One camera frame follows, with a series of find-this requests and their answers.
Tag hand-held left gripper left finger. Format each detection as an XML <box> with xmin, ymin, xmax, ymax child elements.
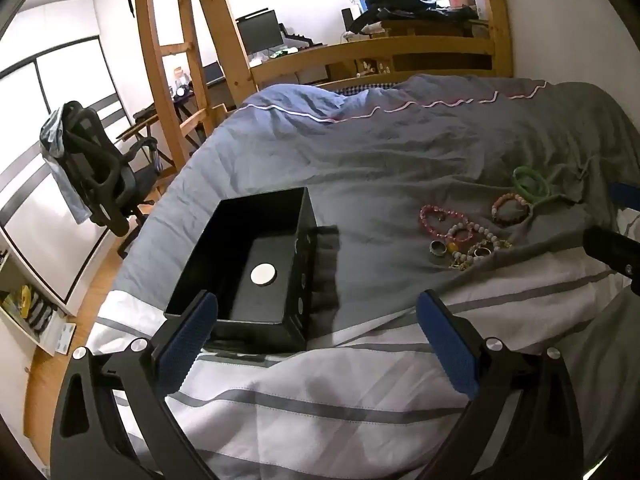
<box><xmin>50</xmin><ymin>290</ymin><xmax>221</xmax><ymax>480</ymax></box>

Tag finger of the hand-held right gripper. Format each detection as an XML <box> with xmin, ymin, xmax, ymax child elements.
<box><xmin>609</xmin><ymin>180</ymin><xmax>640</xmax><ymax>211</ymax></box>
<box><xmin>583</xmin><ymin>225</ymin><xmax>640</xmax><ymax>281</ymax></box>

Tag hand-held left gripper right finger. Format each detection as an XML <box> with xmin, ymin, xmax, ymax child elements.
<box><xmin>416</xmin><ymin>289</ymin><xmax>585</xmax><ymax>480</ymax></box>

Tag black rectangular box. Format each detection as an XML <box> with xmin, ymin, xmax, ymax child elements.
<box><xmin>164</xmin><ymin>186</ymin><xmax>318</xmax><ymax>353</ymax></box>

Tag green jade bangle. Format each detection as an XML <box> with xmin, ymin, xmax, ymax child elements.
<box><xmin>512</xmin><ymin>165</ymin><xmax>552</xmax><ymax>200</ymax></box>

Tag brown pink bead bracelet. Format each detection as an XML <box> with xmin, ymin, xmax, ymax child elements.
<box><xmin>491</xmin><ymin>193</ymin><xmax>532</xmax><ymax>226</ymax></box>

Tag white bead bracelet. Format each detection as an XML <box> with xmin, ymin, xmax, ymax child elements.
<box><xmin>446</xmin><ymin>221</ymin><xmax>498</xmax><ymax>248</ymax></box>

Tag dark pink bead bracelet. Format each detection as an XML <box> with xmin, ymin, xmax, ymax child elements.
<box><xmin>419</xmin><ymin>204</ymin><xmax>468</xmax><ymax>237</ymax></box>

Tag white flat panel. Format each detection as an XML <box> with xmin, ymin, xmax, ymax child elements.
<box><xmin>42</xmin><ymin>322</ymin><xmax>77</xmax><ymax>357</ymax></box>

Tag white open shelf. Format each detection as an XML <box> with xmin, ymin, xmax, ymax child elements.
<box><xmin>0</xmin><ymin>245</ymin><xmax>76</xmax><ymax>357</ymax></box>

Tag black office chair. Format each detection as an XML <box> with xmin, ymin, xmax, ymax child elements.
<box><xmin>59</xmin><ymin>101</ymin><xmax>160</xmax><ymax>260</ymax></box>

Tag wooden folding table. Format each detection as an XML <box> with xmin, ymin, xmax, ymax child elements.
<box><xmin>116</xmin><ymin>102</ymin><xmax>202</xmax><ymax>152</ymax></box>

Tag light denim jacket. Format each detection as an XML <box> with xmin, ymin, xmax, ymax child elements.
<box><xmin>40</xmin><ymin>105</ymin><xmax>92</xmax><ymax>224</ymax></box>

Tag wooden side table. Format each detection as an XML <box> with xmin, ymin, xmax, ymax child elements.
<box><xmin>370</xmin><ymin>20</ymin><xmax>490</xmax><ymax>39</ymax></box>

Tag white sliding wardrobe doors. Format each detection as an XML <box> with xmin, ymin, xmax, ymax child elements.
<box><xmin>0</xmin><ymin>35</ymin><xmax>128</xmax><ymax>306</ymax></box>

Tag pile of dark clothes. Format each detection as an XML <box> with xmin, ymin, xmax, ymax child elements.
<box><xmin>348</xmin><ymin>0</ymin><xmax>478</xmax><ymax>33</ymax></box>

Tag computer desk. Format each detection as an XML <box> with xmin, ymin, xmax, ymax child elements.
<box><xmin>250</xmin><ymin>42</ymin><xmax>361</xmax><ymax>86</ymax></box>

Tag wooden ladder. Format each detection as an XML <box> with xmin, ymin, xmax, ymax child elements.
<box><xmin>134</xmin><ymin>0</ymin><xmax>212</xmax><ymax>167</ymax></box>

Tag black computer monitor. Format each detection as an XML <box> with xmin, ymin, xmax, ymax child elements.
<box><xmin>236</xmin><ymin>9</ymin><xmax>283</xmax><ymax>56</ymax></box>

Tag wooden bunk bed frame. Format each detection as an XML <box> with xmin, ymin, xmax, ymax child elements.
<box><xmin>187</xmin><ymin>0</ymin><xmax>515</xmax><ymax>128</ymax></box>

